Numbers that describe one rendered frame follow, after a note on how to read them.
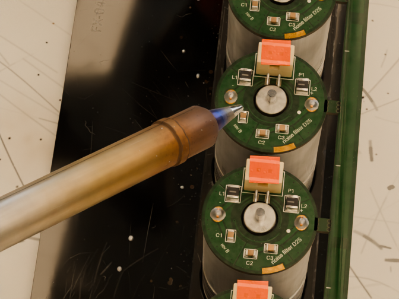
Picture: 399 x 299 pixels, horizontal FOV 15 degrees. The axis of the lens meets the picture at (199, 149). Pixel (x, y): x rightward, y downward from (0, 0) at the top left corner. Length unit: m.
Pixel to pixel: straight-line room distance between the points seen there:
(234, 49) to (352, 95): 0.04
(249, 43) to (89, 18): 0.07
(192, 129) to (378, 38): 0.16
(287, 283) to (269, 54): 0.05
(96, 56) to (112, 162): 0.15
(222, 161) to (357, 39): 0.04
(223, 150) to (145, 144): 0.09
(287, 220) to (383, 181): 0.08
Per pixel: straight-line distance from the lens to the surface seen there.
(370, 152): 0.40
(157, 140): 0.26
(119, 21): 0.40
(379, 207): 0.40
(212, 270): 0.34
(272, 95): 0.33
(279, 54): 0.33
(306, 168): 0.35
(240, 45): 0.36
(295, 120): 0.34
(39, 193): 0.24
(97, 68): 0.40
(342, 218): 0.33
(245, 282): 0.31
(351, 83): 0.34
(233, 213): 0.33
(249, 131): 0.33
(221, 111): 0.27
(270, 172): 0.32
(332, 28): 0.39
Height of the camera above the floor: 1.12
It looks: 67 degrees down
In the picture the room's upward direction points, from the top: straight up
